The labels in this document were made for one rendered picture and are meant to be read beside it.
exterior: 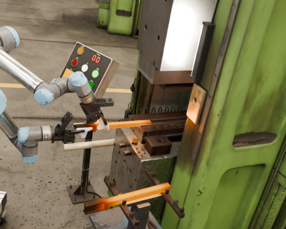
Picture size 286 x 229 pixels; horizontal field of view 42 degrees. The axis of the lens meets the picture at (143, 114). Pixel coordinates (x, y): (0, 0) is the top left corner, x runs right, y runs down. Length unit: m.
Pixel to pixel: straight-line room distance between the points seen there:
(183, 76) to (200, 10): 0.36
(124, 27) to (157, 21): 4.97
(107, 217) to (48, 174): 1.42
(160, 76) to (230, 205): 0.82
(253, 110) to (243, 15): 0.48
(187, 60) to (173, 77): 0.13
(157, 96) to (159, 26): 0.58
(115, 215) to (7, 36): 1.02
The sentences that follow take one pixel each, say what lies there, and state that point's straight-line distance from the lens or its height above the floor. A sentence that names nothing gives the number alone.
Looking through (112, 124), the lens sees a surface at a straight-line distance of 1.96.
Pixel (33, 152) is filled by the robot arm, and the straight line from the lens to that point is 1.90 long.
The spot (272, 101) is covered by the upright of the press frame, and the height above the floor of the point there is 1.33.
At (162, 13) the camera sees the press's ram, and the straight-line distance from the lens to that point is 1.76.
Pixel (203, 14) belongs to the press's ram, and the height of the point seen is 1.64.
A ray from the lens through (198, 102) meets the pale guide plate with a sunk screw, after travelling 1.71.
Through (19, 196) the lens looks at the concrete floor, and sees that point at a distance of 3.01.
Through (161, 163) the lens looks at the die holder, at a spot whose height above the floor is 0.88.
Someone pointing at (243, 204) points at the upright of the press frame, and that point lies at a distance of 2.19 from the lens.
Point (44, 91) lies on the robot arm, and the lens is 1.71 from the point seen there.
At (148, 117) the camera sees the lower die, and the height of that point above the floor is 0.99.
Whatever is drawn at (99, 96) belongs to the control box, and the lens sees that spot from 2.32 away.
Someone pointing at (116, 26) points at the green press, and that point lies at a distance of 6.74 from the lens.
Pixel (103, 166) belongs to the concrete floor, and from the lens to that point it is 3.31.
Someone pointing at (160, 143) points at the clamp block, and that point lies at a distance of 1.93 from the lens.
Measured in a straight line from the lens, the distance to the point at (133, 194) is 1.59.
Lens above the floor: 2.02
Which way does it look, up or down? 29 degrees down
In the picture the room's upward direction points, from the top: 10 degrees clockwise
